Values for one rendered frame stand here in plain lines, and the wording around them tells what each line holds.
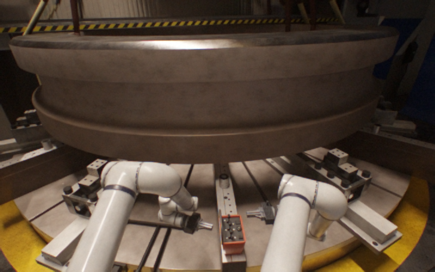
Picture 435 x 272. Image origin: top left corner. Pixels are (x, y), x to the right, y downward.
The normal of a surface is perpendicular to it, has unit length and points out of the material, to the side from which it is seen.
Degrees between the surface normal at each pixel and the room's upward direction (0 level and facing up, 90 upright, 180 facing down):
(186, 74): 90
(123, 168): 20
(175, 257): 0
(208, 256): 0
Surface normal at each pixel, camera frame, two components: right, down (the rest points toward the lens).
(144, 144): -0.16, 0.47
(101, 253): 0.65, -0.49
